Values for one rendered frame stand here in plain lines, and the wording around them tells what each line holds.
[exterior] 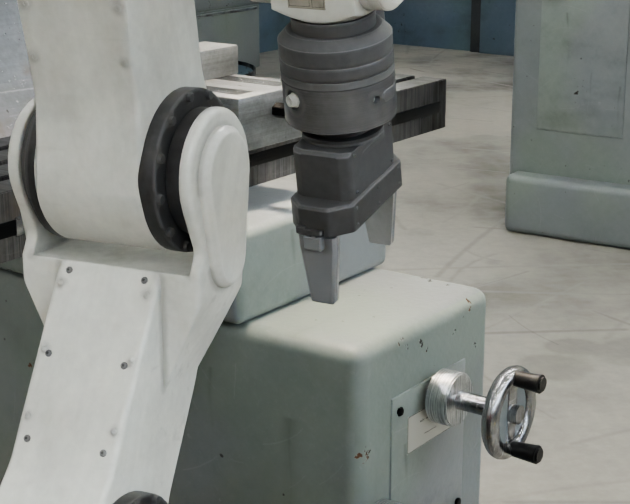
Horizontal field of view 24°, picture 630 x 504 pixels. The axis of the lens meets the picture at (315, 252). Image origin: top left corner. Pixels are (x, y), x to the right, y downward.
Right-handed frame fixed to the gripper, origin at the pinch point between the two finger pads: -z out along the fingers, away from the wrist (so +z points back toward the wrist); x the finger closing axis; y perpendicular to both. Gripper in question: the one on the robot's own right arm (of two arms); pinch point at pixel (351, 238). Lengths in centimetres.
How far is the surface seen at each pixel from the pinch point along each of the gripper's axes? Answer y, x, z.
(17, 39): 91, 69, -14
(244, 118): 39, 48, -13
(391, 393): 17, 40, -43
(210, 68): 50, 59, -11
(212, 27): 347, 517, -183
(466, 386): 12, 49, -47
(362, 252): 32, 63, -38
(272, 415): 31, 34, -46
